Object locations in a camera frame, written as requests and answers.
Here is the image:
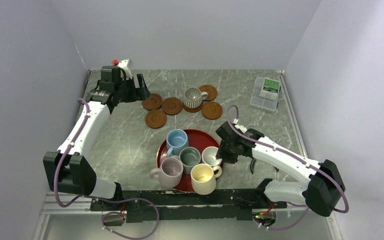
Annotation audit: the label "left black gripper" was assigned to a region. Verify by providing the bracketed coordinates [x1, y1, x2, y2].
[115, 73, 151, 103]

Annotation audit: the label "white mug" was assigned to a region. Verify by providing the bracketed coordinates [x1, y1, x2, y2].
[201, 146, 222, 167]

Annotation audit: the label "brown coaster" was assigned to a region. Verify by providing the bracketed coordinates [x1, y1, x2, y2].
[182, 103, 203, 113]
[201, 101, 223, 120]
[198, 84, 218, 102]
[142, 93, 163, 111]
[145, 109, 167, 129]
[161, 97, 183, 116]

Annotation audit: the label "cream yellow mug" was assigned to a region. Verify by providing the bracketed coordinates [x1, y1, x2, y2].
[190, 163, 223, 195]

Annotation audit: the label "grey ribbed mug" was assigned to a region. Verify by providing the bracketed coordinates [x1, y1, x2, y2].
[183, 87, 209, 109]

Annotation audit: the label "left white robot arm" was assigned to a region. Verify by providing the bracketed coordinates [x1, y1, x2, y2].
[43, 65, 151, 210]

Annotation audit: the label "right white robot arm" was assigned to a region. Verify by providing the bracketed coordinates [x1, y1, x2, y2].
[215, 121, 349, 217]

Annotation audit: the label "red round tray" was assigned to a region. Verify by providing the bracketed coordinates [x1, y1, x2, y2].
[156, 129, 220, 193]

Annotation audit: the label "grey-green mug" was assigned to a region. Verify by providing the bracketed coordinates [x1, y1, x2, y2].
[179, 146, 201, 175]

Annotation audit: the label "blue mug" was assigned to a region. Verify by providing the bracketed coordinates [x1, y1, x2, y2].
[166, 129, 189, 157]

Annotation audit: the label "lilac mug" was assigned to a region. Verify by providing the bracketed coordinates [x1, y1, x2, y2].
[149, 157, 184, 188]

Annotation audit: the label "clear plastic parts box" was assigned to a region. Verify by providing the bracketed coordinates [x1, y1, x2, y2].
[250, 76, 281, 112]

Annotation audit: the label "black handled pliers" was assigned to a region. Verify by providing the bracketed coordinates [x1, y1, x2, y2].
[249, 158, 280, 174]

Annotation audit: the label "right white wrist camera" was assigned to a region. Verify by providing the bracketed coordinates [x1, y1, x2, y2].
[234, 124, 247, 133]

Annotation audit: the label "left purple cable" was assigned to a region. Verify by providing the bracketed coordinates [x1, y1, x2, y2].
[53, 97, 160, 240]

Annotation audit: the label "purple cable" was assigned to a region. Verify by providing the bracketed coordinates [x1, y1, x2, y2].
[53, 97, 160, 240]
[226, 104, 350, 232]

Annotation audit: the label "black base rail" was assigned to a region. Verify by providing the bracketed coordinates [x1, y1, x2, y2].
[90, 188, 287, 223]

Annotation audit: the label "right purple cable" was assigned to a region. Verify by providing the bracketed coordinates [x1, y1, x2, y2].
[226, 104, 350, 232]

